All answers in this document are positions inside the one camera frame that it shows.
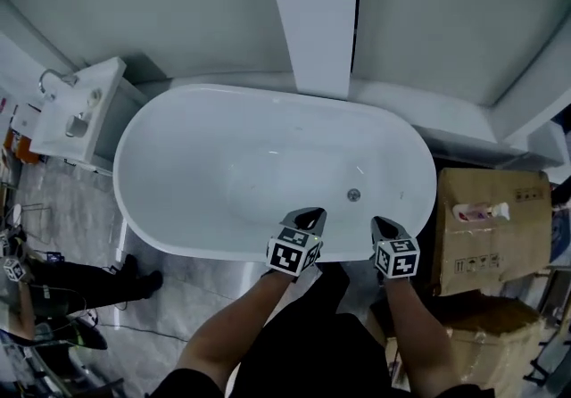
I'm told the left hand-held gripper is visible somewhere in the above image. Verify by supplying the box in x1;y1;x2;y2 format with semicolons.
266;206;327;277

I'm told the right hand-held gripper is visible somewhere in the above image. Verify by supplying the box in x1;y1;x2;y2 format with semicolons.
368;215;422;284

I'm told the person's right forearm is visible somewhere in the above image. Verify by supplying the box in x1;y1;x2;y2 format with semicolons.
382;278;461;398

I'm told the person's left forearm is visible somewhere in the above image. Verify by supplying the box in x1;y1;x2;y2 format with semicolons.
175;269;296;386

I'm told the white bathtub with dark shell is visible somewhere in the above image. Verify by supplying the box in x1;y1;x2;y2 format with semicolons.
112;83;438;264

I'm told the plain brown cardboard box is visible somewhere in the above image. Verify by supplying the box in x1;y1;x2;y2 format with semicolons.
431;167;554;298

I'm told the person's black clothing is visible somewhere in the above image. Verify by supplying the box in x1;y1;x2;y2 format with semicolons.
151;261;496;398

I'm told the tape-wrapped cardboard box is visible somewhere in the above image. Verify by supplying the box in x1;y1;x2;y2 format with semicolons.
368;291;548;398

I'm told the white vanity cabinet with sink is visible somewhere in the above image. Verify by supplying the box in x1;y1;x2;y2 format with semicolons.
29;56;149;166

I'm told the grey cup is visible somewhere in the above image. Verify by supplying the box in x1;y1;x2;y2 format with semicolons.
65;113;90;138

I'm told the chrome sink faucet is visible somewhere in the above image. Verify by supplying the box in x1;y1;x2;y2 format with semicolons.
38;69;79;96

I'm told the orange bag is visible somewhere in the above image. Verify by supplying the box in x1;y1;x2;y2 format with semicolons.
4;128;41;165

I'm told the white wire stool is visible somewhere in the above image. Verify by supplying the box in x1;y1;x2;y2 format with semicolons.
4;203;53;250

